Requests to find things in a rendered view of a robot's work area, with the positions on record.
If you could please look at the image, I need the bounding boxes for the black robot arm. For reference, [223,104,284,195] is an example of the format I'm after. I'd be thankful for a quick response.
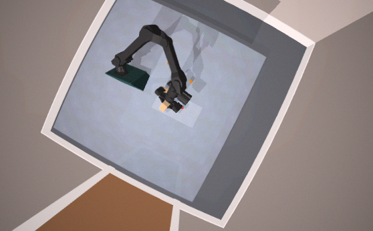
[111,25,192,105]

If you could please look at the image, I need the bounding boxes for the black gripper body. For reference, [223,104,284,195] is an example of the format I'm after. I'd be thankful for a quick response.
[154,86,182,113]

